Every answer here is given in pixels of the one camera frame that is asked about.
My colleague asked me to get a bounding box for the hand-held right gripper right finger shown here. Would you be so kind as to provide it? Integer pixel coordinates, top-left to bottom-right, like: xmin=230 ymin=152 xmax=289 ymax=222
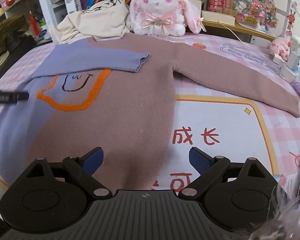
xmin=178 ymin=147 xmax=274 ymax=199

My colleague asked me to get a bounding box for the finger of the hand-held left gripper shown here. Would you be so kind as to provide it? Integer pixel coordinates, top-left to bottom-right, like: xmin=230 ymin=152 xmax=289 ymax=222
xmin=11 ymin=92 xmax=30 ymax=103

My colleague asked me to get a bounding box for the white bookshelf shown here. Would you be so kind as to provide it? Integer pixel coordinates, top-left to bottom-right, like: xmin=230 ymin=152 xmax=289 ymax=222
xmin=34 ymin=0 xmax=294 ymax=40

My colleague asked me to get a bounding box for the pink pig plush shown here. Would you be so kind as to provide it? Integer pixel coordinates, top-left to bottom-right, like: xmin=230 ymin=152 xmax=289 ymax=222
xmin=269 ymin=37 xmax=292 ymax=62

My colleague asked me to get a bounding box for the pink printed desk mat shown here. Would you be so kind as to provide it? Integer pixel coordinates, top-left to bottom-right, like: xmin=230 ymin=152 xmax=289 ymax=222
xmin=0 ymin=34 xmax=300 ymax=205

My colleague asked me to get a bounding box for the cream cloth bag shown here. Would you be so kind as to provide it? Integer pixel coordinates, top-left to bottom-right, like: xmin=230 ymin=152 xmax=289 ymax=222
xmin=50 ymin=0 xmax=130 ymax=44

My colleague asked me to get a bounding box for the flat white box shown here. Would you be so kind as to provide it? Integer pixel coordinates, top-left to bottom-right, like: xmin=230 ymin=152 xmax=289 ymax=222
xmin=201 ymin=10 xmax=237 ymax=25

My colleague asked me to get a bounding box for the white pink bunny plush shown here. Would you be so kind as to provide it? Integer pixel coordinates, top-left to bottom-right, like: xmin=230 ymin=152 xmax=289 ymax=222
xmin=129 ymin=0 xmax=205 ymax=36

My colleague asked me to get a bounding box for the deer wall sticker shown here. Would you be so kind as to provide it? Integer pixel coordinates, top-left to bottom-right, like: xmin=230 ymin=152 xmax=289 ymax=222
xmin=285 ymin=1 xmax=298 ymax=38

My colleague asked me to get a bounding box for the white bottle blue label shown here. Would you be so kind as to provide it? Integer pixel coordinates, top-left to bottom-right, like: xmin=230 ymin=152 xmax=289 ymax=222
xmin=39 ymin=21 xmax=52 ymax=40

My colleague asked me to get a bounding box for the purple and mauve sweater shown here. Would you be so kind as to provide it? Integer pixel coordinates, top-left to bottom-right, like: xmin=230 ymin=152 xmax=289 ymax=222
xmin=0 ymin=32 xmax=300 ymax=193

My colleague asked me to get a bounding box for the white cable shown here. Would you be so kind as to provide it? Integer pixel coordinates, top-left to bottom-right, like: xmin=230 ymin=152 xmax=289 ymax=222
xmin=219 ymin=21 xmax=273 ymax=56

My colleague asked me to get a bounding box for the red tassel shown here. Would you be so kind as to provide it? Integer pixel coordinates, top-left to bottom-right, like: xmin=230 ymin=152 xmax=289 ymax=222
xmin=27 ymin=1 xmax=42 ymax=37

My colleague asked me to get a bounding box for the colourful bead tree ornament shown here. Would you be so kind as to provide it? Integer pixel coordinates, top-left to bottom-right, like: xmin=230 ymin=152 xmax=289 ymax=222
xmin=234 ymin=0 xmax=278 ymax=30

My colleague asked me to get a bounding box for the dark olive cloth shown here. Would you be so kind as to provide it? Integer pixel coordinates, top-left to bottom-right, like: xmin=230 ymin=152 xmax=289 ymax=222
xmin=0 ymin=15 xmax=28 ymax=58

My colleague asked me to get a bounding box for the white charger plug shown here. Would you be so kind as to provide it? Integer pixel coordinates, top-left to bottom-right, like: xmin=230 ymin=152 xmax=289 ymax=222
xmin=289 ymin=51 xmax=300 ymax=68

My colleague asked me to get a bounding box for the grey furry sleeve cuff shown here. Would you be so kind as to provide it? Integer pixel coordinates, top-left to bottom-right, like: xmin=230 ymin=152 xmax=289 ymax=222
xmin=265 ymin=180 xmax=300 ymax=240

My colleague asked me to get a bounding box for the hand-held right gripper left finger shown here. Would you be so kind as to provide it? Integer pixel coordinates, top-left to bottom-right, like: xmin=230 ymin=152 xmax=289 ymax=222
xmin=27 ymin=146 xmax=113 ymax=198

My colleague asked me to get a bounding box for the white watch strap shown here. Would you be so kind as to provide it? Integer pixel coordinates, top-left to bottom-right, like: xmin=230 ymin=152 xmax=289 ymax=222
xmin=0 ymin=50 xmax=10 ymax=69

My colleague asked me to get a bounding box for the white power strip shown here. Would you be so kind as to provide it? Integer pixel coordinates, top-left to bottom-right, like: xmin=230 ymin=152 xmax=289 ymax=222
xmin=280 ymin=66 xmax=299 ymax=83

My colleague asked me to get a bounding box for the white toothbrush box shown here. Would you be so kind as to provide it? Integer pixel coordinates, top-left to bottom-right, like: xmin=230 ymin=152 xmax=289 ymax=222
xmin=64 ymin=0 xmax=82 ymax=15

